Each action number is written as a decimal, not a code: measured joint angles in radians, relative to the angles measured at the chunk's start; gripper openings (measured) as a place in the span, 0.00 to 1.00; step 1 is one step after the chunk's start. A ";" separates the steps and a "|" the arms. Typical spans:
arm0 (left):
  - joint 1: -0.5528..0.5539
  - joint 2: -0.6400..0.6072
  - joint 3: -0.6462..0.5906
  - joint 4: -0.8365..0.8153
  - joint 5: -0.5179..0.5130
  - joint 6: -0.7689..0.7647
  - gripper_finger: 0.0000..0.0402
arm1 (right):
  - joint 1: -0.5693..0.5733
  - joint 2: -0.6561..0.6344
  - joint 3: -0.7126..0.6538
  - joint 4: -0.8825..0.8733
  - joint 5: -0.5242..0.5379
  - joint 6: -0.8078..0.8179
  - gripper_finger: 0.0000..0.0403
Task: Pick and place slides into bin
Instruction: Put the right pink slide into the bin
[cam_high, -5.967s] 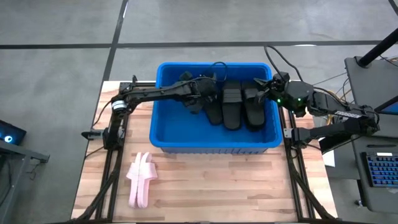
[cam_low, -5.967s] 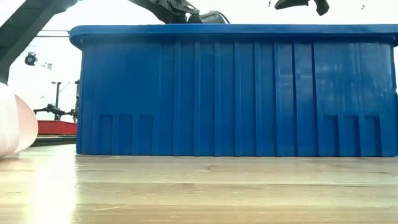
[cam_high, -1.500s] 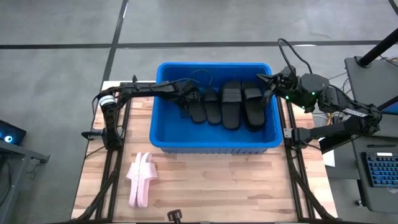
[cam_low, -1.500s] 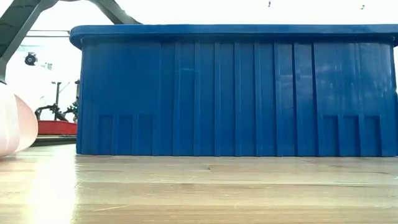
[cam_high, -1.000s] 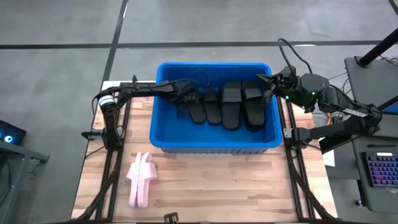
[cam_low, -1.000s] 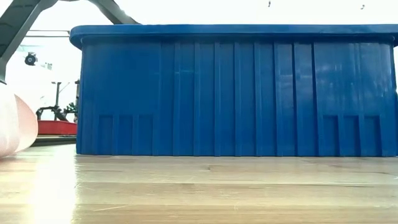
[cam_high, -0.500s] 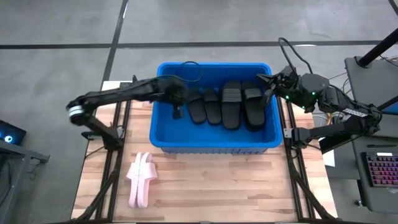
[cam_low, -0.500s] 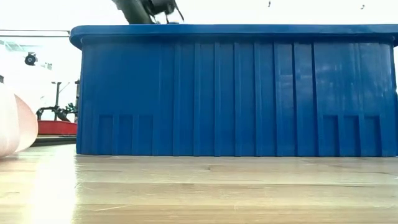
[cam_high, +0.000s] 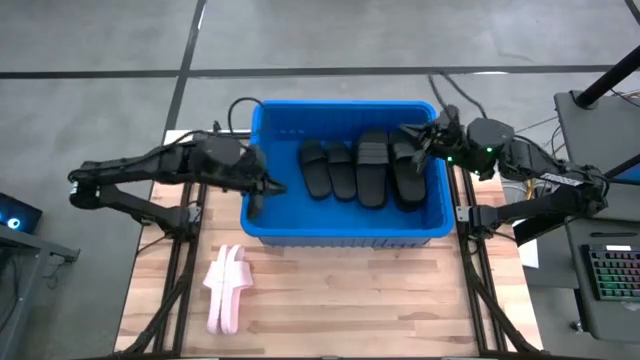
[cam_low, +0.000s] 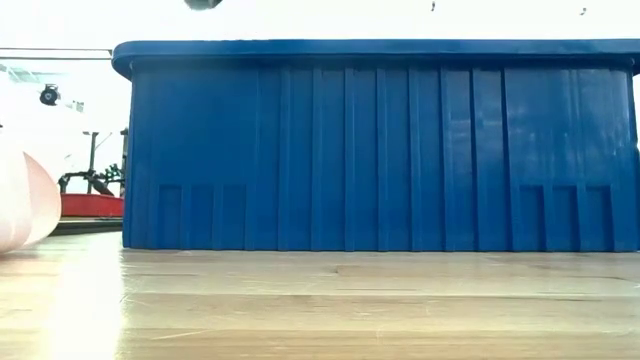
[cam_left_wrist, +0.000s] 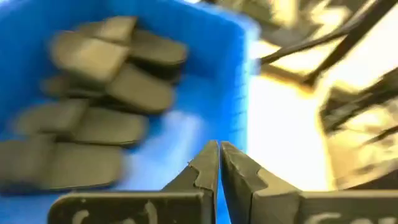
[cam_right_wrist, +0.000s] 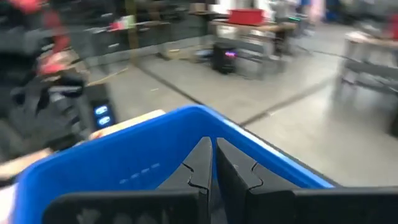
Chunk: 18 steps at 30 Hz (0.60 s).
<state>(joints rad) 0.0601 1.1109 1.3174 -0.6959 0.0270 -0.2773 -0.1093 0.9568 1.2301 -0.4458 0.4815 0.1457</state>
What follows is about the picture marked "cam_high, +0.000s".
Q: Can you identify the grey desk with pole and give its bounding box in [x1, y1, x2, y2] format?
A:
[553, 89, 640, 223]

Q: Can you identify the black device with blue light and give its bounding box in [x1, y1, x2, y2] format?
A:
[0, 191, 44, 234]

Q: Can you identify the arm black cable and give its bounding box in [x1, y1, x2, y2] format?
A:
[428, 73, 489, 121]
[164, 96, 265, 147]

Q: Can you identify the small black slide sandal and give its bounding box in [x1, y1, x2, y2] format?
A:
[326, 142, 358, 203]
[298, 139, 334, 201]

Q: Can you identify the black pole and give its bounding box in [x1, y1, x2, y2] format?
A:
[573, 43, 640, 109]

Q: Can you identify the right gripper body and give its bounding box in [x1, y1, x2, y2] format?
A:
[428, 105, 474, 169]

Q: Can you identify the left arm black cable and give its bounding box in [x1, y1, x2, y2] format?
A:
[164, 96, 265, 147]

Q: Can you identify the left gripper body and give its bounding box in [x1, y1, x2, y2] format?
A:
[232, 144, 271, 195]

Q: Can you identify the black framed monitor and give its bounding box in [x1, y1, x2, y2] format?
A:
[601, 153, 640, 187]

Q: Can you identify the black desk support bar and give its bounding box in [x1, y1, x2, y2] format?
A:
[512, 209, 576, 246]

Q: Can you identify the backlit black keyboard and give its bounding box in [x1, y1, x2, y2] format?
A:
[581, 243, 640, 303]

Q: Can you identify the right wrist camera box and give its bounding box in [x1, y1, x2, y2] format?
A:
[439, 103, 462, 126]

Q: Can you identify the grey metal cart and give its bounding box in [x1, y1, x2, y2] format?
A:
[0, 223, 81, 351]

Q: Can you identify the white paper sheet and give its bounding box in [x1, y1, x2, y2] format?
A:
[518, 239, 541, 270]

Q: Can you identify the grey desk with keyboard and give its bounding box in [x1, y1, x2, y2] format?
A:
[563, 215, 640, 344]

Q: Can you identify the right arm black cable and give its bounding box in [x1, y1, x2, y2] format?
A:
[428, 73, 489, 121]

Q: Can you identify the blue plastic bin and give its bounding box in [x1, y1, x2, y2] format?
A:
[240, 99, 455, 249]

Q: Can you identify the black aluminium table frame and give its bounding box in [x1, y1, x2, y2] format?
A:
[113, 119, 544, 359]

